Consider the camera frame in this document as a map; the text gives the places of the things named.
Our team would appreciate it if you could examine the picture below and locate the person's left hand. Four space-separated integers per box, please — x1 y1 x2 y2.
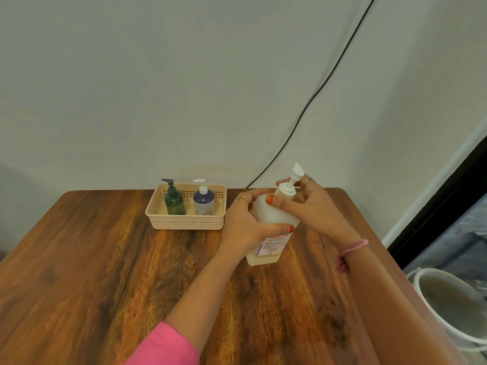
217 188 296 263

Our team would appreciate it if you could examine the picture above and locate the person's right hand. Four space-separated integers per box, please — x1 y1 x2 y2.
264 175 364 252

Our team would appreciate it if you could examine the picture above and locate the person's left forearm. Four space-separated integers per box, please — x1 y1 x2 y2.
164 245 249 356

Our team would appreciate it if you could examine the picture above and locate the person's right forearm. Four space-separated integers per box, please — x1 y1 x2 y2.
339 242 471 365

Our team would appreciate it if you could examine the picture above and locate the blue bottle with white pump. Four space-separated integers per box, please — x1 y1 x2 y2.
193 179 216 216

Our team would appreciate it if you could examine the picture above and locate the beige plastic basket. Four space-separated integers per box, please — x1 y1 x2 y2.
145 183 228 231

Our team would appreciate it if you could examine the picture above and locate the green pump bottle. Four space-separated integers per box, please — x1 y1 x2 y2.
161 178 186 216

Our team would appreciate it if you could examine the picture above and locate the pink sleeve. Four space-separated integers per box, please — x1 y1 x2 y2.
124 322 201 365

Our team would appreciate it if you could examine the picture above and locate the glass door pane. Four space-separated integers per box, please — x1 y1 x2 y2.
403 193 487 297

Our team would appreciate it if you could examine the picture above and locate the white bucket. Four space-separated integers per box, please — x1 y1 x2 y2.
406 267 487 352

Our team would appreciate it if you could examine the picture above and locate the black cable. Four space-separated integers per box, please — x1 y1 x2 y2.
246 0 378 189

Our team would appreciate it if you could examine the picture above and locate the pink thread bracelet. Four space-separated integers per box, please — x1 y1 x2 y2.
336 239 369 273

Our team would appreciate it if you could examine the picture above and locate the black door frame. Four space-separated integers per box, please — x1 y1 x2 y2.
386 135 487 270

